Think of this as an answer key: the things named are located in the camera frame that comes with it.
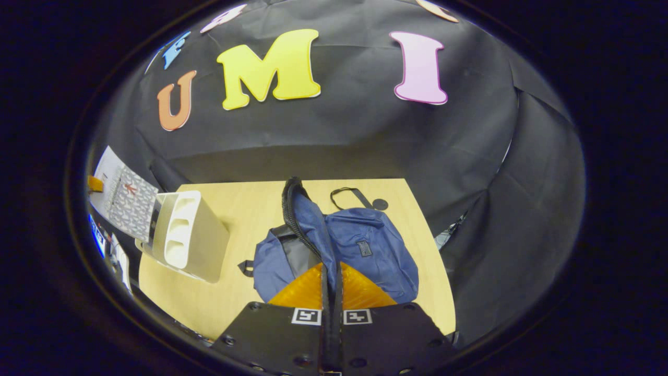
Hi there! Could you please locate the white side table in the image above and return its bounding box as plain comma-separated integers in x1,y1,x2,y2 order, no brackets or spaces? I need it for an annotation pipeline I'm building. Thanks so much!
107,235,134,293

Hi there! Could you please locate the computer monitor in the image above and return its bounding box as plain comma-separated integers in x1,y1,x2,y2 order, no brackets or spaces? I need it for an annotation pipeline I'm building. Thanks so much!
89,214,108,259

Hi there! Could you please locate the white plastic bookshelf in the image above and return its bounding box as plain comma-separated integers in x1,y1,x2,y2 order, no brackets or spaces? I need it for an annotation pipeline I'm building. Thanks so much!
137,191,230,284

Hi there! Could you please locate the blue schoolbag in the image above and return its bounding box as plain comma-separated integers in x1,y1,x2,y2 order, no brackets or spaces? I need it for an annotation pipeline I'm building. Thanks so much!
237,177,420,304

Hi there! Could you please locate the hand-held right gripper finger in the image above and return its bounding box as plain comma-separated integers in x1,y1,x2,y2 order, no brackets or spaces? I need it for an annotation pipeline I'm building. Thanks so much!
332,261,461,376
209,261,333,376

